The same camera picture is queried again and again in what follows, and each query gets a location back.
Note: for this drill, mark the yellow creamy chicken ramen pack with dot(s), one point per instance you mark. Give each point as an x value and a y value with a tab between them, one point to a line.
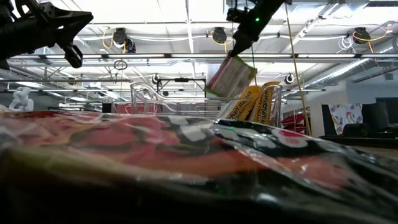
264	105
244	105

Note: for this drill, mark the green lime chili ramen pack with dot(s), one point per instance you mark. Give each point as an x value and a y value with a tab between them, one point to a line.
231	77

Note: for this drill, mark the black frame workstation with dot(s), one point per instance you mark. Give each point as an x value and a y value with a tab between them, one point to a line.
182	80

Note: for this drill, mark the silver air duct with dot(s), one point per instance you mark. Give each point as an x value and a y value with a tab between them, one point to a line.
348	70

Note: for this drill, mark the small black ceiling reel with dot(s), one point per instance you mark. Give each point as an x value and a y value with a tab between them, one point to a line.
289	74
155	75

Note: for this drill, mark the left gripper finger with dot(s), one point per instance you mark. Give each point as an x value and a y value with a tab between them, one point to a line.
68	15
74	29

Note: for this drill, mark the black office chair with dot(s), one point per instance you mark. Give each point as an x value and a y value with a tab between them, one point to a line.
382	115

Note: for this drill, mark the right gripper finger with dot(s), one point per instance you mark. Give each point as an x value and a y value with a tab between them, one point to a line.
237	42
245	43

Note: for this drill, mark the floral cloth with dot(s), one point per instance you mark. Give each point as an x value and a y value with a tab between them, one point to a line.
345	116

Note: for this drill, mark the red shelf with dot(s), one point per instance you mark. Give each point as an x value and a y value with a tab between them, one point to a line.
293	119

